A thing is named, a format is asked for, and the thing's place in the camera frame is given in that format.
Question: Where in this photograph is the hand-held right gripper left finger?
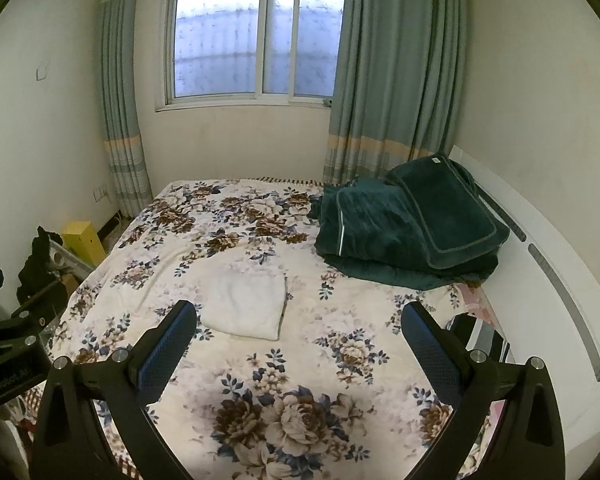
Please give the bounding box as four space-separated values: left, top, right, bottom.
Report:
31 299 199 480

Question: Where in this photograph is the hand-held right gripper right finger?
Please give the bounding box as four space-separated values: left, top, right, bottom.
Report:
399 300 567 480

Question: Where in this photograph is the white towel cloth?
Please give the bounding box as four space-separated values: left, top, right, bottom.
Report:
198 268 288 342

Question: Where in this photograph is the black cloth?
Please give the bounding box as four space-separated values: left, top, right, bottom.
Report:
17 226 67 307

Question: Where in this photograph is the yellow box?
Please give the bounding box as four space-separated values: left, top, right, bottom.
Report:
61 220 107 267

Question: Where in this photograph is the dark green quilt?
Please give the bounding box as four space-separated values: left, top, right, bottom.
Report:
307 176 501 291

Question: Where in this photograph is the floral printed blanket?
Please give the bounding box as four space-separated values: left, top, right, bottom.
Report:
10 176 498 480

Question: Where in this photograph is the white bed headboard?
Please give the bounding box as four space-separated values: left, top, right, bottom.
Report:
447 144 600 463

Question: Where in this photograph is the dark green pillow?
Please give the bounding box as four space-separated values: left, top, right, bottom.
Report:
383 152 511 271

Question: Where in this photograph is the teal striped curtain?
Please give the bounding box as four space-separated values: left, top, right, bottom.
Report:
321 0 469 187
99 0 155 219

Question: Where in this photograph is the silver metal frame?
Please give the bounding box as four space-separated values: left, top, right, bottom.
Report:
49 239 94 281

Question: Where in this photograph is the window with white frame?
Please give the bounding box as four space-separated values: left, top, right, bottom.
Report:
153 0 349 112

